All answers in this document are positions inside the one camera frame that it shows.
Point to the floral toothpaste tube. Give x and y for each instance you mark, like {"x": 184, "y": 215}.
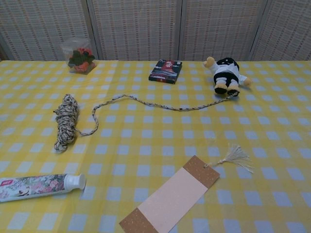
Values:
{"x": 36, "y": 187}

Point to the clear box with red ornaments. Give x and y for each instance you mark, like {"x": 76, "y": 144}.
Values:
{"x": 79, "y": 59}

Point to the dark pagoda print card box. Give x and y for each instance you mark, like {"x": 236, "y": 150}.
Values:
{"x": 165, "y": 72}

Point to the black and white plush doll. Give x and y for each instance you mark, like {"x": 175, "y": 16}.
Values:
{"x": 227, "y": 72}

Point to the woven bamboo folding screen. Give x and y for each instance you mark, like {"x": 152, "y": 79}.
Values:
{"x": 136, "y": 29}

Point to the yellow checked tablecloth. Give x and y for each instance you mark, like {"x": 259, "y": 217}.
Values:
{"x": 145, "y": 136}

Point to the brown pink tasselled bookmark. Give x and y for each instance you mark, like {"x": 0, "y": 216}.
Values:
{"x": 175, "y": 194}

